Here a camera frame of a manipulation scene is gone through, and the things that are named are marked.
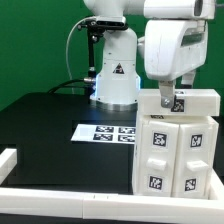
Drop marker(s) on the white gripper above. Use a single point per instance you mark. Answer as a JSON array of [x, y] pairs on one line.
[[174, 48]]

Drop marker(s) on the tall white block with tag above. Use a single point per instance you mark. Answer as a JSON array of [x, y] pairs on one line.
[[189, 102]]

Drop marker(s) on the white panel with tag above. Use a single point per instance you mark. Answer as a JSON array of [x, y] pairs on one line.
[[156, 151]]

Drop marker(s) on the small white door panel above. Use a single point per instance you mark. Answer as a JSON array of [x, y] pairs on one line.
[[192, 161]]

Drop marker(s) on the white cabinet body box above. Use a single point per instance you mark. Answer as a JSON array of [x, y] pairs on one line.
[[142, 119]]

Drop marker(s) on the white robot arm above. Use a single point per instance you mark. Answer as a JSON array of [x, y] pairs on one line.
[[117, 84]]

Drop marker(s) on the white marker sheet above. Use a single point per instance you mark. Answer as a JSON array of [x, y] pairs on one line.
[[104, 134]]

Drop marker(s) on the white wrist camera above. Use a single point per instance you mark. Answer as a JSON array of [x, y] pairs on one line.
[[185, 9]]

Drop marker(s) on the black camera stand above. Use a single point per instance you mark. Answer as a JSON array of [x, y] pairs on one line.
[[93, 43]]

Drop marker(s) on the white right frame rail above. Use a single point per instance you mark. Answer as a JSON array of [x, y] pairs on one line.
[[217, 188]]

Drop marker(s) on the white frame rail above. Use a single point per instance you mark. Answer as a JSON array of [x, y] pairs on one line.
[[8, 160], [217, 188], [110, 206]]

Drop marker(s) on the white left frame rail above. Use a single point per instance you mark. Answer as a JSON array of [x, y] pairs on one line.
[[8, 160]]

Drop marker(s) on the white front frame rail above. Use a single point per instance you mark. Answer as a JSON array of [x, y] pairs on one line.
[[110, 206]]

